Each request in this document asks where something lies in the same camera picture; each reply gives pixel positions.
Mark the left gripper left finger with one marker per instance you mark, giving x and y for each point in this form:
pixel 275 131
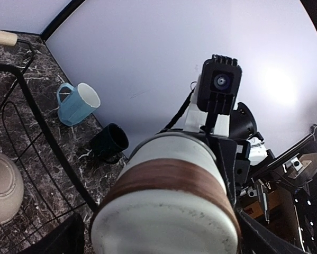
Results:
pixel 68 237

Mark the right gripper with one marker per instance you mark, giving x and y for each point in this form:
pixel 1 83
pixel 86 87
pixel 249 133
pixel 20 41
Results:
pixel 234 153

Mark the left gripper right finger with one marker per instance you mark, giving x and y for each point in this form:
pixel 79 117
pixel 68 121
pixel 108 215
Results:
pixel 255 238

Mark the white cup brown band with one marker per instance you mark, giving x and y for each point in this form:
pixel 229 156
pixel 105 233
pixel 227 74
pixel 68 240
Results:
pixel 169 198

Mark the beige ceramic bowl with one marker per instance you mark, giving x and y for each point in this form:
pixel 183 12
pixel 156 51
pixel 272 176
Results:
pixel 11 189

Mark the dark green mug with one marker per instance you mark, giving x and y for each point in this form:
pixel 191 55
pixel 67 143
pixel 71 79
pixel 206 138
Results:
pixel 109 143

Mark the light blue faceted mug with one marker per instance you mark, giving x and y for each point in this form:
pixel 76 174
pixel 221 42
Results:
pixel 81 102

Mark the black wire dish rack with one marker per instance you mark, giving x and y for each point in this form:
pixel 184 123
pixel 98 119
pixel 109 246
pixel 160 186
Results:
pixel 43 149

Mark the black right frame post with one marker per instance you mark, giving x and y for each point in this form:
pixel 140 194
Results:
pixel 59 19

